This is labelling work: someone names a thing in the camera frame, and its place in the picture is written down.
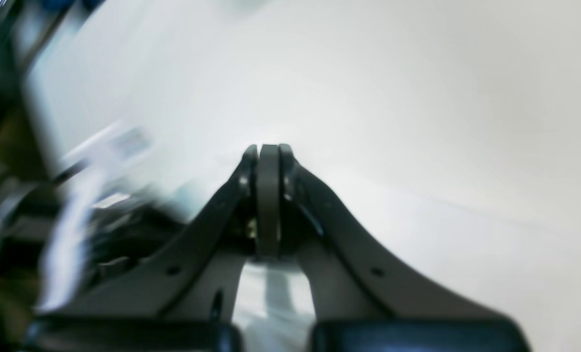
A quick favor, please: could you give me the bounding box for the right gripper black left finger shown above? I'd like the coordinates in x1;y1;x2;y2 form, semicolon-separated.
24;145;258;352

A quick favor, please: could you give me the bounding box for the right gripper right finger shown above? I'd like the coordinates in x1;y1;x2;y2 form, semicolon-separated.
269;144;531;352

